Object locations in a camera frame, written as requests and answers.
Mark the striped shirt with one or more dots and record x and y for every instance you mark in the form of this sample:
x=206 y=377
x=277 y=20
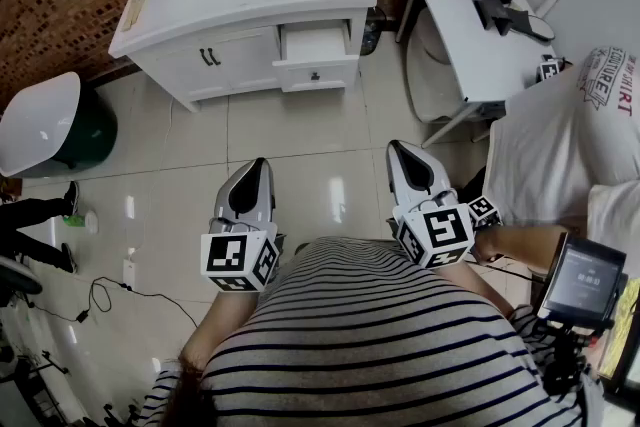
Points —
x=360 y=345

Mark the black monitor screen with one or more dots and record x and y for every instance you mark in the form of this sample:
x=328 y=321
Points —
x=582 y=277

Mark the green and white bag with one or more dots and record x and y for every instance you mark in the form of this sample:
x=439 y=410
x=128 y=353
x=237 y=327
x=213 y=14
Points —
x=80 y=221

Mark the white table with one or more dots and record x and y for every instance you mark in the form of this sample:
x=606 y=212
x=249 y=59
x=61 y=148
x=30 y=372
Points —
x=475 y=50

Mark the white vanity cabinet with sink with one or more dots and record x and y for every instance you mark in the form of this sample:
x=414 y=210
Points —
x=200 y=0

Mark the beige comb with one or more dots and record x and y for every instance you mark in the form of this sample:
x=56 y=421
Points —
x=136 y=10

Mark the spare hand-held gripper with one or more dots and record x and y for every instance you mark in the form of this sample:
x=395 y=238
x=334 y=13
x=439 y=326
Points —
x=549 y=69

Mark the yellow packet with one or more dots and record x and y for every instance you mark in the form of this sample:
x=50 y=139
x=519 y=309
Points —
x=622 y=330

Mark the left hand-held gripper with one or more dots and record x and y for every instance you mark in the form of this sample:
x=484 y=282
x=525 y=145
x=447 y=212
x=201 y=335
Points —
x=235 y=260

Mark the clear plastic bottle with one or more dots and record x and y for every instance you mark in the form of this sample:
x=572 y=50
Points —
x=371 y=32

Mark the white power adapter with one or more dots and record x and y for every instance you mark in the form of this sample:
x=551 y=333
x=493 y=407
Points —
x=129 y=271

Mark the person's left forearm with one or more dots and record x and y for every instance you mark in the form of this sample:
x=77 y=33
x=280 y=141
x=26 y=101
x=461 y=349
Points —
x=220 y=325

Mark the black stand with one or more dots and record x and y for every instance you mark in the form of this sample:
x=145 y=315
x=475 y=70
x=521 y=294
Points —
x=500 y=12

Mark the white tub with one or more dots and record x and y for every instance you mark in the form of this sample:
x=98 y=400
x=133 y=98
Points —
x=35 y=125

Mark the green tub base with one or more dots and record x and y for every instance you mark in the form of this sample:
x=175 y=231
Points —
x=92 y=130

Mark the person's right forearm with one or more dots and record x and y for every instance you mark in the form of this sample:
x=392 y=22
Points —
x=520 y=242

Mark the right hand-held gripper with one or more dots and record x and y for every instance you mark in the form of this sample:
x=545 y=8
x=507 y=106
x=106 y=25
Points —
x=445 y=230

